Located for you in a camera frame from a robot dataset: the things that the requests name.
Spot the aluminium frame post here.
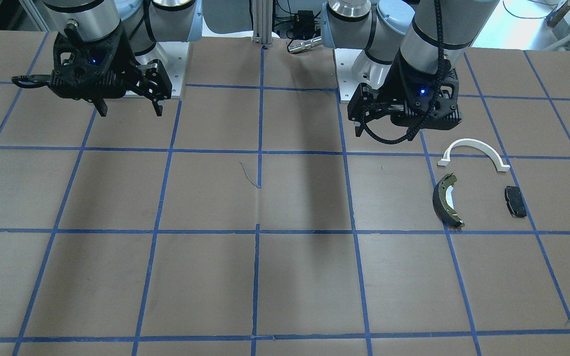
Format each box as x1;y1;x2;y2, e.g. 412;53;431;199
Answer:
250;0;273;47

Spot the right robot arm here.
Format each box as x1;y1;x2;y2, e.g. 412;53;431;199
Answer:
38;0;203;116

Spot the black brake pad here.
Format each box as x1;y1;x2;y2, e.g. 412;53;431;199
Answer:
504;185;527;217

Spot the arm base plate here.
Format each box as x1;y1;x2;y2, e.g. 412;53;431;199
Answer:
333;48;394;102
136;42;190;99

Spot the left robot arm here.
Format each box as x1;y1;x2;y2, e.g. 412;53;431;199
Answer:
320;0;498;145

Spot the white curved plastic bracket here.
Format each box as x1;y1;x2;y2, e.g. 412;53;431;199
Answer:
437;138;511;173

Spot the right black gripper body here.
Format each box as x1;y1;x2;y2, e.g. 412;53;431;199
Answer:
47;23;172;102

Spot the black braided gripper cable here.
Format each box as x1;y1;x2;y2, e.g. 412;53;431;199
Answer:
359;0;446;145

